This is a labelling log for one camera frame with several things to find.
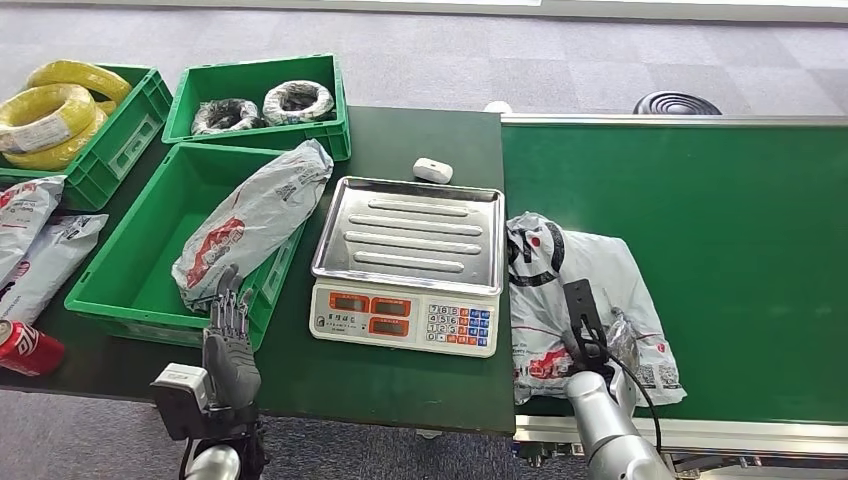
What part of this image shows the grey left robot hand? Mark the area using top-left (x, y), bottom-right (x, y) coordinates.
top-left (201, 264), bottom-right (263, 412)

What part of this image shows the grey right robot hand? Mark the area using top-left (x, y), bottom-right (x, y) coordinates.
top-left (559, 307), bottom-right (643, 382)

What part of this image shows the large grey courier package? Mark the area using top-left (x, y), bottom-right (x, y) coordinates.
top-left (506, 211), bottom-right (688, 407)

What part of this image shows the large green plastic basket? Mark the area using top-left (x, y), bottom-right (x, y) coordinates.
top-left (64, 142), bottom-right (307, 351)

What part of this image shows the long grey courier package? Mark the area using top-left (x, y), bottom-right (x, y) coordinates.
top-left (171, 139), bottom-right (335, 313)

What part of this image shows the green basket with yellow coils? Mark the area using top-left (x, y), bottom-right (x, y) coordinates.
top-left (0, 64), bottom-right (174, 213)

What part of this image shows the green basket with wrapped coils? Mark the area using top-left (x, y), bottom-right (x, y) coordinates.
top-left (161, 53), bottom-right (352, 163)

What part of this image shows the green conveyor belt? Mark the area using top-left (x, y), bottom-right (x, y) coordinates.
top-left (501, 113), bottom-right (848, 480)

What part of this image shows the red soda can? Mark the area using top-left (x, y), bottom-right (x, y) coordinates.
top-left (0, 320), bottom-right (67, 378)

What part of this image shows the white electronic scale steel tray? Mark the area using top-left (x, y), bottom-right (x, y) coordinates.
top-left (308, 175), bottom-right (506, 360)

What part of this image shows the black round ribbed object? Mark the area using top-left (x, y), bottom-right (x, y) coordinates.
top-left (631, 90), bottom-right (723, 116)

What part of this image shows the small white case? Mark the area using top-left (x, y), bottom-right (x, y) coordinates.
top-left (411, 156), bottom-right (455, 185)

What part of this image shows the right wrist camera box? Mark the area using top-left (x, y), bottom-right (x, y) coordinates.
top-left (563, 278), bottom-right (611, 372)

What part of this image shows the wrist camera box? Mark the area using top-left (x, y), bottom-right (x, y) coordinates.
top-left (563, 278), bottom-right (611, 372)
top-left (150, 362), bottom-right (217, 442)

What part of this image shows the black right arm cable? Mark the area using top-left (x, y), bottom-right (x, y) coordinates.
top-left (606, 354), bottom-right (664, 455)

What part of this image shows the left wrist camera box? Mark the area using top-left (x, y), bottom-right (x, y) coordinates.
top-left (150, 362), bottom-right (217, 442)

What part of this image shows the black wrapped wire coil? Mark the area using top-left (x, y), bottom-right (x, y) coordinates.
top-left (190, 98), bottom-right (265, 136)

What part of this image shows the yellow wire coil white label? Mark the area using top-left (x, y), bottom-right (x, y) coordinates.
top-left (0, 83), bottom-right (98, 156)

